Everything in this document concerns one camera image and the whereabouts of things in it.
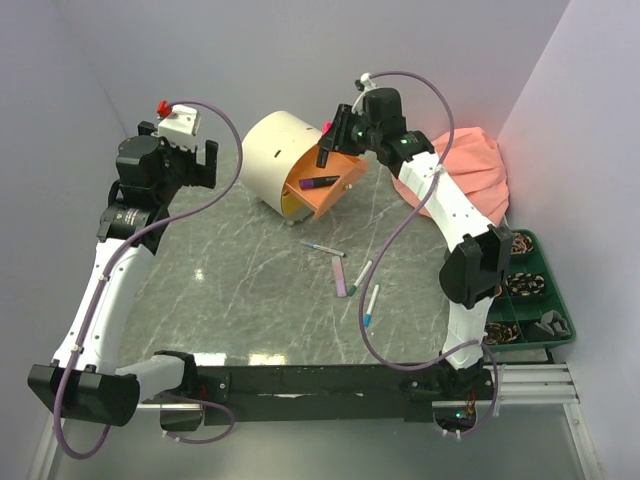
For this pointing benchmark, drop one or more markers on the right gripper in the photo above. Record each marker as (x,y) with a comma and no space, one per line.
(334,135)

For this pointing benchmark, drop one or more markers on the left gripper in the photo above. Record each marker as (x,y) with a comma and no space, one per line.
(206,173)

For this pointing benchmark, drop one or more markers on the pink highlighter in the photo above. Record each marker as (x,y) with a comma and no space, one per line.
(327,127)

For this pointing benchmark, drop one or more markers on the purple highlighter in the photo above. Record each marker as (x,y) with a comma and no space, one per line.
(317,182)

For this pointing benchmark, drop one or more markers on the round cream drawer cabinet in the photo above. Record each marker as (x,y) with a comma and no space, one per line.
(280,150)

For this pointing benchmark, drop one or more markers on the lilac correction tape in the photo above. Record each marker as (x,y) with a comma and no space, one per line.
(339,279)

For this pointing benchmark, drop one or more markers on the green capped marker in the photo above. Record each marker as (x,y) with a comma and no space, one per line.
(360,278)

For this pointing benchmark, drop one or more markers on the blue capped marker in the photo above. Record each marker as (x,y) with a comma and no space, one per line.
(371,305)

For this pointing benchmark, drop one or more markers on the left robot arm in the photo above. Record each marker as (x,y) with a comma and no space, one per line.
(83,381)

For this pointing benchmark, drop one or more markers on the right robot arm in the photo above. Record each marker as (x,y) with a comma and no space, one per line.
(478,251)

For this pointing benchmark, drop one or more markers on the thin white pen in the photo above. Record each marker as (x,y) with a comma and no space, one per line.
(328,250)

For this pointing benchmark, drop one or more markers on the pink cloth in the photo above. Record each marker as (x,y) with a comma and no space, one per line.
(475,164)

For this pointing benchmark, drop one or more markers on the coiled band top compartment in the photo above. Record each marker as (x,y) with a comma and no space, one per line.
(521,244)

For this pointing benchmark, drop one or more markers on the coiled band compartment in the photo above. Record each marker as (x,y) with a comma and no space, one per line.
(501,333)
(521,244)
(523,284)

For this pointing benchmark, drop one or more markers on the coiled band middle compartment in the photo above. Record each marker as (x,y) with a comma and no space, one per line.
(523,284)

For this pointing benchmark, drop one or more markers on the coiled band lower compartment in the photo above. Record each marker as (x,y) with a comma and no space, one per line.
(501,333)

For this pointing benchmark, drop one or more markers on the black base bar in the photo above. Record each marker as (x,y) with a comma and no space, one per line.
(328,392)

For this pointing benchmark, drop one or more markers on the green compartment tray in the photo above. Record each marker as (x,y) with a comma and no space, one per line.
(524,311)

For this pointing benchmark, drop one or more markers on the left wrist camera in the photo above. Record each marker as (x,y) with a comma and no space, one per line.
(178,124)

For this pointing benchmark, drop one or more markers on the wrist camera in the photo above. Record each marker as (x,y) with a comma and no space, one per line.
(178,124)
(364,85)

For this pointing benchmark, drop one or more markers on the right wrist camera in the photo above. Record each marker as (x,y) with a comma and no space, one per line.
(364,85)

